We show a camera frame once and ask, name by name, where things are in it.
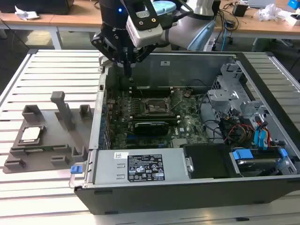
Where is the silver CPU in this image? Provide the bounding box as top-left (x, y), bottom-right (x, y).
top-left (20, 127), bottom-right (42, 143)

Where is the green motherboard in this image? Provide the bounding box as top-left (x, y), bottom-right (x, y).
top-left (106, 88), bottom-right (209, 150)

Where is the black RAM slot bank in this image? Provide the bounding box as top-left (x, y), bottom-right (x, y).
top-left (128, 85), bottom-right (174, 98)
top-left (128, 112), bottom-right (181, 125)

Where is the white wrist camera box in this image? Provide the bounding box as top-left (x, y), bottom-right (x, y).
top-left (126, 13), bottom-right (163, 48)

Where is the silver power supply unit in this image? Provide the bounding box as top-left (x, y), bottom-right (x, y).
top-left (93, 149), bottom-right (190, 185)

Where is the blue cable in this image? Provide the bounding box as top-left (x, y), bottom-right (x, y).
top-left (221, 20), bottom-right (232, 51)

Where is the red yellow black wire bundle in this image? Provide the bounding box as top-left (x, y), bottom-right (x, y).
top-left (220, 114), bottom-right (256, 146)

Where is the white flat box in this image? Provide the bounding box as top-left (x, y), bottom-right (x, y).
top-left (276, 9), bottom-right (300, 26)

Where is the wooden desk with clutter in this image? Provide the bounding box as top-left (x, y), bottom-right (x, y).
top-left (212, 0), bottom-right (300, 51)

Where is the black bag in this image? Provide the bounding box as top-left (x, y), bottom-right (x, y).
top-left (0, 0), bottom-right (75, 15)

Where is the clear plastic bag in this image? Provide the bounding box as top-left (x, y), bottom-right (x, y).
top-left (254, 3), bottom-right (285, 22)

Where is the hard disk in blue carrier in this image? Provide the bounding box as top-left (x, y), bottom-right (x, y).
top-left (231, 148), bottom-right (288, 176)

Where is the black open PC case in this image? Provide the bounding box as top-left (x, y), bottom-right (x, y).
top-left (69, 50), bottom-right (300, 216)

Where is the black graphics card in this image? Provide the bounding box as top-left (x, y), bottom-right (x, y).
top-left (132, 120), bottom-right (169, 137)

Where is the green RAM stick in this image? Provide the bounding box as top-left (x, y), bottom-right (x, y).
top-left (24, 145), bottom-right (68, 152)

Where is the crumpled white paper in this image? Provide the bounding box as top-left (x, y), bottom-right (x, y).
top-left (14, 6), bottom-right (40, 21)

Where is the small black box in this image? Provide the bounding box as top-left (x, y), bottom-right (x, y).
top-left (232, 3), bottom-right (248, 17)

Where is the long wooden desk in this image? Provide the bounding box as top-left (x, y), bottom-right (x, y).
top-left (0, 0), bottom-right (104, 50)

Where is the white power strip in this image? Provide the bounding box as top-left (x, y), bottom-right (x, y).
top-left (203, 38), bottom-right (217, 52)

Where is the blue flat wire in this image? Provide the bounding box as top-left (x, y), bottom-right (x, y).
top-left (254, 127), bottom-right (264, 150)
top-left (257, 120), bottom-right (270, 150)

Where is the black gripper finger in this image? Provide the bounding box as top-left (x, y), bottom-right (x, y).
top-left (90, 32), bottom-right (129, 77)
top-left (128, 44), bottom-right (157, 77)

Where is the grey parts rack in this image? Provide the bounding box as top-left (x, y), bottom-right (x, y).
top-left (3, 90), bottom-right (96, 174)

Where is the metal drive cage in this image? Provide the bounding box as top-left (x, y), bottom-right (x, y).
top-left (207, 62), bottom-right (270, 122)

